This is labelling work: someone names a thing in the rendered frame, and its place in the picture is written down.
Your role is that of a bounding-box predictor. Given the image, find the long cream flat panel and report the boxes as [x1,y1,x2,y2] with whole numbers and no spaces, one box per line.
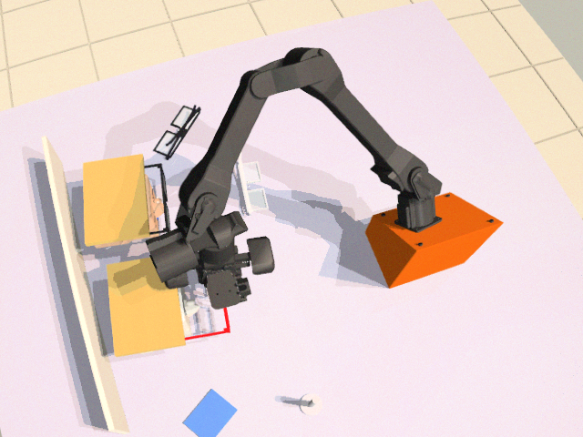
[42,136,130,434]

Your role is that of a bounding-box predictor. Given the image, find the red glasses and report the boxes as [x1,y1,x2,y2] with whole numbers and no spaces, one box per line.
[185,308,230,340]

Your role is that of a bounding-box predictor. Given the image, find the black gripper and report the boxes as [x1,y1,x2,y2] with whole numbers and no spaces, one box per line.
[165,236,275,290]

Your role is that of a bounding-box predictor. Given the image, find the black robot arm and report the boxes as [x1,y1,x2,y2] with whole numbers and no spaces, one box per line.
[146,47,443,310]

